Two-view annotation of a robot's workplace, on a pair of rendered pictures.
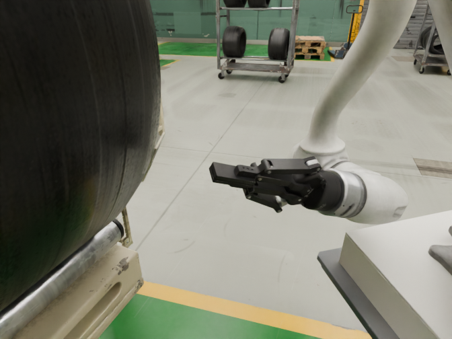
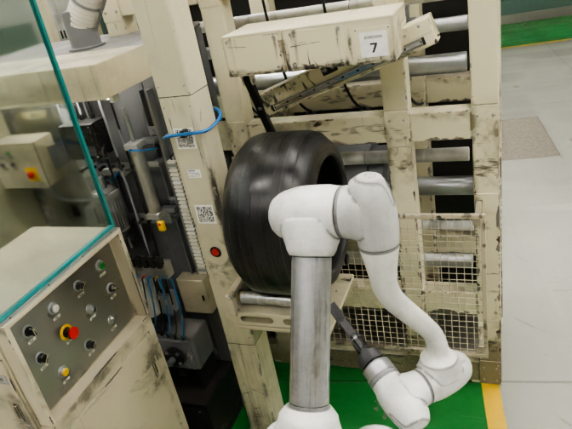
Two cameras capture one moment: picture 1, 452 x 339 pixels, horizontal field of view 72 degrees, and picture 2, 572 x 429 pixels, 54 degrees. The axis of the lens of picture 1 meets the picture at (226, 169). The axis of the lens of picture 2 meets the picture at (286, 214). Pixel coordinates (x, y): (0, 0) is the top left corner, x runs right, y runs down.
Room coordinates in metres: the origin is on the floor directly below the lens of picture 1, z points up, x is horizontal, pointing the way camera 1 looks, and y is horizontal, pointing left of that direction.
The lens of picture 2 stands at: (0.34, -1.44, 2.06)
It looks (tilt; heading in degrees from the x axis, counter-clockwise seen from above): 26 degrees down; 90
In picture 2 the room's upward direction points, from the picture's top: 11 degrees counter-clockwise
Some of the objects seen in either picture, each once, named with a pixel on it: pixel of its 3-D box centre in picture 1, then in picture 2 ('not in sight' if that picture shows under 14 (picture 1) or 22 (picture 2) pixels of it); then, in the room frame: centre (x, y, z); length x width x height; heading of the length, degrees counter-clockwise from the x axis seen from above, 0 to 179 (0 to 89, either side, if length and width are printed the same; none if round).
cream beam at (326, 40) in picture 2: not in sight; (315, 41); (0.54, 0.61, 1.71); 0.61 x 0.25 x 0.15; 156
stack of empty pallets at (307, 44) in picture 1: (308, 46); not in sight; (8.81, -2.17, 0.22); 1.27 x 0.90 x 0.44; 165
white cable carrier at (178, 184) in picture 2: not in sight; (191, 216); (-0.02, 0.48, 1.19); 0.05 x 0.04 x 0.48; 66
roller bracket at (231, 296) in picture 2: not in sight; (251, 276); (0.14, 0.46, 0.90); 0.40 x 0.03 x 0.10; 66
